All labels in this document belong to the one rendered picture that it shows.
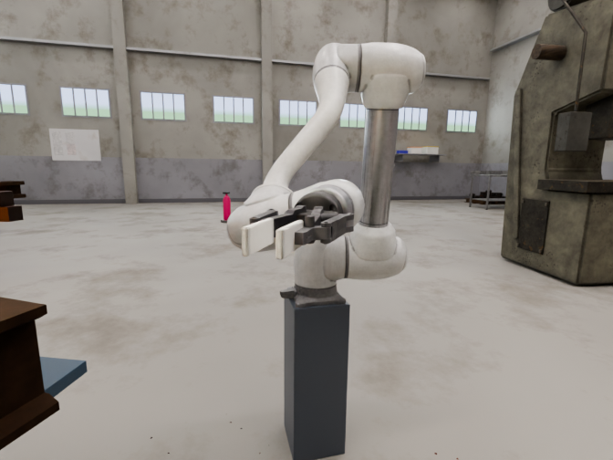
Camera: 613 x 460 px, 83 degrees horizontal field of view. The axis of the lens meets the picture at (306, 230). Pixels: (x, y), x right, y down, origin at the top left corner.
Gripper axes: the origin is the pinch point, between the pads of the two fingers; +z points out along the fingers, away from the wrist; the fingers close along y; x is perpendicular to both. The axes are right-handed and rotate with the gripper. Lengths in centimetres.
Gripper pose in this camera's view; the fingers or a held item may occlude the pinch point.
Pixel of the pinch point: (274, 236)
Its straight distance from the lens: 37.9
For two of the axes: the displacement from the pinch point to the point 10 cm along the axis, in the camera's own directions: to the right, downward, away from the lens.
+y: -9.6, -0.6, 2.9
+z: -2.9, 1.7, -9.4
